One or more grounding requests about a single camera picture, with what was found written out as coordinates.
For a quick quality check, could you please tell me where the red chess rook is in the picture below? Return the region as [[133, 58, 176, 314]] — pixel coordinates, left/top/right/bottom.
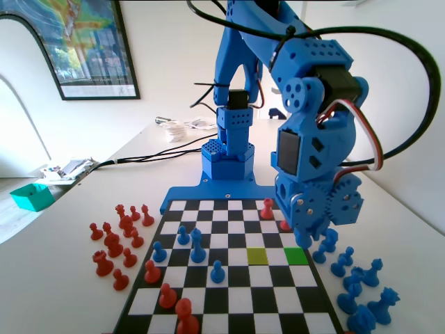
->
[[91, 250, 114, 278]]

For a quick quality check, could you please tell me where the black zip tie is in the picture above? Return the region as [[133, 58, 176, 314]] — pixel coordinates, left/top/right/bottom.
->
[[193, 81, 230, 92]]

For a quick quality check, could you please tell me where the thin black cable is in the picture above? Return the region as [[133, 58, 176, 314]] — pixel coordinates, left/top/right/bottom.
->
[[88, 136, 220, 172], [104, 149, 204, 166]]

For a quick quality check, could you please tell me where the white door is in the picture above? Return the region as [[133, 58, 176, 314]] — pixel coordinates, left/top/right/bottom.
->
[[259, 69, 283, 121]]

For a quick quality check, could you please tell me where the teal plastic box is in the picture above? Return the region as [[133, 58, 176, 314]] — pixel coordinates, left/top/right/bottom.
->
[[8, 183, 56, 212]]

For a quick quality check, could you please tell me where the white paper stack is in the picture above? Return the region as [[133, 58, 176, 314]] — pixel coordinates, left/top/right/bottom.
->
[[164, 120, 189, 143]]

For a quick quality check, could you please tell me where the printed paper sheet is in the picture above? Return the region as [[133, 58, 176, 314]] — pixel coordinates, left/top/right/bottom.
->
[[184, 119, 218, 131]]

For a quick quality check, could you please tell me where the white arched panel dark edge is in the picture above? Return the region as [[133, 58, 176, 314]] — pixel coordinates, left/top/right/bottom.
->
[[0, 13, 63, 178]]

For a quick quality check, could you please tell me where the red chess knight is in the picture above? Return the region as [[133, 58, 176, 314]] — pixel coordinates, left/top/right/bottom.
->
[[118, 215, 138, 238], [103, 232, 124, 259]]

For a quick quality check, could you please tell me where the thick black cable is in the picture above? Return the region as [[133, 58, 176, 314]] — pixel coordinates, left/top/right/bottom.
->
[[186, 0, 443, 168]]

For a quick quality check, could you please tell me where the white red black servo wire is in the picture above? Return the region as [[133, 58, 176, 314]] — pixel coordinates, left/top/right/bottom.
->
[[316, 99, 385, 182]]

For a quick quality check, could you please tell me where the pile of papers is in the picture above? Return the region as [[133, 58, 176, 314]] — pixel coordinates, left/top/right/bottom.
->
[[38, 157, 102, 185]]

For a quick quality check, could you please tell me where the black and white chessboard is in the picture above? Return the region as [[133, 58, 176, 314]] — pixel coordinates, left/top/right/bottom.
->
[[111, 198, 345, 334]]

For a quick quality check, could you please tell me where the black framed map poster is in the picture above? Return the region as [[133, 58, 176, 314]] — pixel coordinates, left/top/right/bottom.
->
[[0, 0, 141, 102]]

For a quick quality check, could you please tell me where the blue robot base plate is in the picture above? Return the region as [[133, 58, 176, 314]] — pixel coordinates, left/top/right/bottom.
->
[[159, 179, 279, 215]]

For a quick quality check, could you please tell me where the blue chess queen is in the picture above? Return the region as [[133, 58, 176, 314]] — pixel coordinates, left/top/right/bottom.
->
[[366, 287, 401, 327]]

